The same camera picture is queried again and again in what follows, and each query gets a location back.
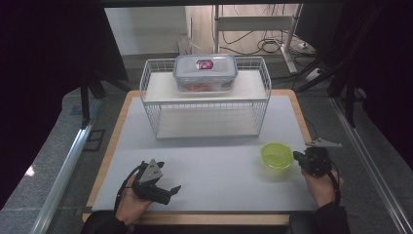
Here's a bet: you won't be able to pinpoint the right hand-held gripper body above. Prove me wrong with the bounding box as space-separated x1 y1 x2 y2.
300 137 344 178

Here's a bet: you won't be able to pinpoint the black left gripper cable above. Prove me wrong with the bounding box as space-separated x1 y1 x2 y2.
113 161 147 213

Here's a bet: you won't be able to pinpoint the white power strip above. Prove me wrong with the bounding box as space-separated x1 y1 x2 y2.
305 67 323 83

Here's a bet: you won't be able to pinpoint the lime green round bowl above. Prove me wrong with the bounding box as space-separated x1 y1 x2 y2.
260 141 296 172

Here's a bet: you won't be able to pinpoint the person's right hand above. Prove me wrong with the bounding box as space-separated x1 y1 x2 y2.
301 168 341 209

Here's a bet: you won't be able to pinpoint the clear plastic container blue-sealed lid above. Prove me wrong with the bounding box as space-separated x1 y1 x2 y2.
172 54 239 94

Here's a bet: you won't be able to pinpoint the person's left hand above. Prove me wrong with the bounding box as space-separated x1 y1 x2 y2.
115 175 154 226

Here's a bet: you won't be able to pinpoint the black metal stand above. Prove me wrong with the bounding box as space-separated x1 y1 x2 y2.
80 69 131 122
295 58 364 129

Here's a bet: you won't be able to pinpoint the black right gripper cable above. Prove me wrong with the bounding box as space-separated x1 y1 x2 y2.
326 161 345 207

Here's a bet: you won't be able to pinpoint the light grey table mat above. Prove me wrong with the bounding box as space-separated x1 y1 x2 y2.
92 95 318 213

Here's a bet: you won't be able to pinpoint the white metal desk frame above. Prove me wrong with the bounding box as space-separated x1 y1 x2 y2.
212 3 305 74

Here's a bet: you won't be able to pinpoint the aluminium rail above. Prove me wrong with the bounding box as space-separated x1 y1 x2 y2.
329 97 413 234
30 97 102 234

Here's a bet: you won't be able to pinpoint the black floor cables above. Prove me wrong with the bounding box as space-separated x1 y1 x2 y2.
220 29 288 57

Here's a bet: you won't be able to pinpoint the white wire rack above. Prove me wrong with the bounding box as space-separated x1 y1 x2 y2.
139 56 273 140

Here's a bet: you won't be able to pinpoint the dark curtain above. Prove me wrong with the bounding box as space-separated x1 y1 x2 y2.
0 0 130 211
293 0 413 164

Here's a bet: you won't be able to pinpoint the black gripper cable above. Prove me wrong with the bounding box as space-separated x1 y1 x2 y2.
326 161 345 207
113 161 147 213

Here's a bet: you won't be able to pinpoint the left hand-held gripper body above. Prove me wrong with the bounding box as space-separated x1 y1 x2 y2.
131 158 169 204

